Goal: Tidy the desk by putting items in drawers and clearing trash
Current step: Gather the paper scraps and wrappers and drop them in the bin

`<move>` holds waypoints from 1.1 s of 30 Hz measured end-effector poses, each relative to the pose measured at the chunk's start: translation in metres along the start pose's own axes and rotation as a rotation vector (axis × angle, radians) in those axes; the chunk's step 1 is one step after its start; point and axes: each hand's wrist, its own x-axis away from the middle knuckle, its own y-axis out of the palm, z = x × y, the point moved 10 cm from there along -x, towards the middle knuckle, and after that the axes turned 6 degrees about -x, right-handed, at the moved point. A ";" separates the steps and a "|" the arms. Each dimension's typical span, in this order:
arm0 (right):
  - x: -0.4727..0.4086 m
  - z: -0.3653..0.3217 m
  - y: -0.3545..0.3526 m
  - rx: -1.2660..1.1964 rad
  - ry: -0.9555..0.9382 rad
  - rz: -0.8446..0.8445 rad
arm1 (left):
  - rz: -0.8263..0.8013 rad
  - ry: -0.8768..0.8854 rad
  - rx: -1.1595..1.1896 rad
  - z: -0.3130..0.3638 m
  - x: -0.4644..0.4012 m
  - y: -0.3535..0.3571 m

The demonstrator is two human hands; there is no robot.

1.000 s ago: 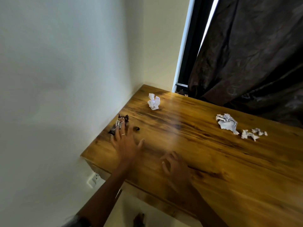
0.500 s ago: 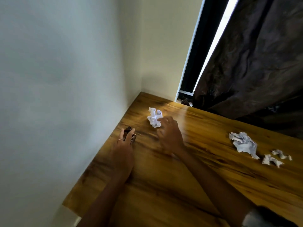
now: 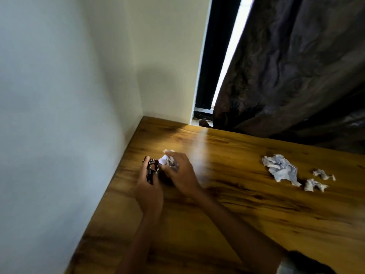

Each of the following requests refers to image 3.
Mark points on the person's left forearm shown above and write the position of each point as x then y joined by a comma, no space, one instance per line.
139,245

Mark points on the black window frame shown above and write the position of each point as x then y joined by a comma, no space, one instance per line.
215,54

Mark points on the dark brown snack wrapper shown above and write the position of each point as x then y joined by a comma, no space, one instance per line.
152,168

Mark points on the person's right hand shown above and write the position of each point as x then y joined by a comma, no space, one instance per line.
185,176

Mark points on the person's left hand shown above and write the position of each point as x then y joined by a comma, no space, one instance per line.
149,196

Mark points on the black white patterned sleeve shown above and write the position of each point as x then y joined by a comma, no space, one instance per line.
305,265

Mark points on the person's right forearm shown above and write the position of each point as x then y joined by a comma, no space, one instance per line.
242,234

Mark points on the twisted white paper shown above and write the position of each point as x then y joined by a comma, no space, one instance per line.
313,185

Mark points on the white paper ball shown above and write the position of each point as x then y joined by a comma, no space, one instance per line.
164,159

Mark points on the dark brown leaf-patterned curtain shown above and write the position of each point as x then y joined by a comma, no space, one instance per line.
299,68

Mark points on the large white paper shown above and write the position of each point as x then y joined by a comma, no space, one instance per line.
281,168

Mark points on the small white paper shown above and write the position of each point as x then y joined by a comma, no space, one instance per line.
322,174

